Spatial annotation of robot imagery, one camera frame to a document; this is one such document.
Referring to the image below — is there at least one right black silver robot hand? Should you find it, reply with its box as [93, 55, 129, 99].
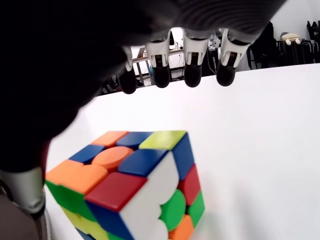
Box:
[0, 0, 286, 218]

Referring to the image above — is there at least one multicoloured Rubik's cube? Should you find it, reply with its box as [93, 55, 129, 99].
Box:
[44, 130, 206, 240]

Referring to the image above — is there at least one beige plush toy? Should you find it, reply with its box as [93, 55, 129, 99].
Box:
[279, 31, 302, 46]

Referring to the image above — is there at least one black metal rack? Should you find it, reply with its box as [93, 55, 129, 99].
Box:
[276, 21, 320, 68]

